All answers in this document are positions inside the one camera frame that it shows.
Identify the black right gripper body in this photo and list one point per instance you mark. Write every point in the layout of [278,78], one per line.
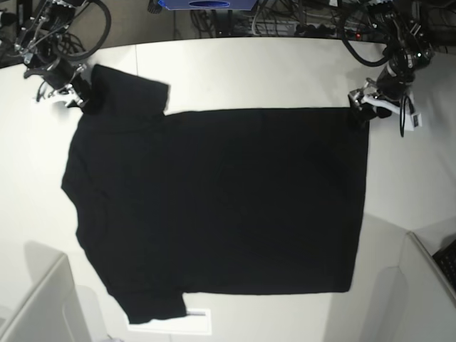
[59,74]

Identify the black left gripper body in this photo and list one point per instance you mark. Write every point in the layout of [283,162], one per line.
[394,82]

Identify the black T-shirt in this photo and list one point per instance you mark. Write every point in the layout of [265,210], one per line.
[261,201]

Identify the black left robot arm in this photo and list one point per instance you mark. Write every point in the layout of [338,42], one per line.
[407,50]

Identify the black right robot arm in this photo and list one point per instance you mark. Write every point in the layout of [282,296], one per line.
[51,52]

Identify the black power strip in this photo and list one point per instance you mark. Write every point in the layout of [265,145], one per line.
[319,31]

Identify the blue box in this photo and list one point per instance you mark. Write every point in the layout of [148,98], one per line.
[175,5]

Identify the black keyboard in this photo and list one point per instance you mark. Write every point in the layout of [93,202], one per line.
[446,261]

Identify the white right partition panel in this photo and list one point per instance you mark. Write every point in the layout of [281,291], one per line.
[421,303]

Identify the white partition panel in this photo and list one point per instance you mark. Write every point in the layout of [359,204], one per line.
[421,303]
[51,310]

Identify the white left partition panel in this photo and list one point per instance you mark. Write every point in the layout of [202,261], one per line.
[51,310]

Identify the white table cable slot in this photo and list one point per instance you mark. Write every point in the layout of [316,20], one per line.
[196,322]

